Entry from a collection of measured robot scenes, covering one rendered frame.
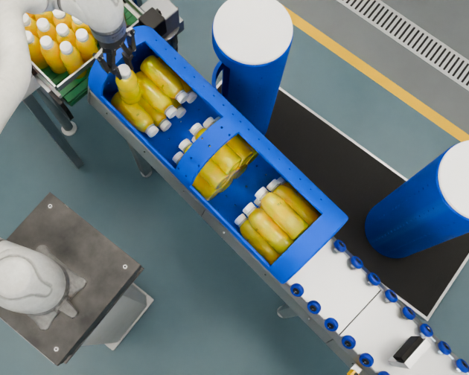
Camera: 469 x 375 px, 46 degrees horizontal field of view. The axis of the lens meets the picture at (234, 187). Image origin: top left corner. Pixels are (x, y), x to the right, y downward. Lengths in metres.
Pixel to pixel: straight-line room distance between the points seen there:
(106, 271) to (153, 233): 1.14
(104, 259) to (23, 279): 0.32
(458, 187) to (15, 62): 1.39
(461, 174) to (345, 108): 1.24
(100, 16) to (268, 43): 0.78
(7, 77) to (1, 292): 0.57
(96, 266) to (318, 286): 0.71
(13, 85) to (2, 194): 1.93
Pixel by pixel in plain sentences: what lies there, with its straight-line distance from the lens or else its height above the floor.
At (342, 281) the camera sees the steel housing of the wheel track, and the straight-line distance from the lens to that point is 1.86.
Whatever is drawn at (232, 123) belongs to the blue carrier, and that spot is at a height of 1.22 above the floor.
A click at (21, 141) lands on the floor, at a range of 3.06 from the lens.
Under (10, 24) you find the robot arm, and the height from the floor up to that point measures 1.72.
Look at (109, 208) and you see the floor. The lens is 2.85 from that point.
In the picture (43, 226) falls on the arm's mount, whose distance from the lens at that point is 1.74.
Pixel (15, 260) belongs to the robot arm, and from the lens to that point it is 1.45.
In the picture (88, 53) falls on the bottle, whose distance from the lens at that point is 2.01.
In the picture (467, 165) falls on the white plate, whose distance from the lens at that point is 1.97.
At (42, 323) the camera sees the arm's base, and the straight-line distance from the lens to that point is 1.68.
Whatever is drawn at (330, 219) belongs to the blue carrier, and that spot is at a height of 1.22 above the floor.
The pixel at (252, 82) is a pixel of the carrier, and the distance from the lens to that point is 2.04.
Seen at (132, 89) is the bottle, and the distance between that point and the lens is 1.73.
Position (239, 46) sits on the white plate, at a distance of 1.95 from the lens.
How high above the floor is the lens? 2.73
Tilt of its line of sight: 75 degrees down
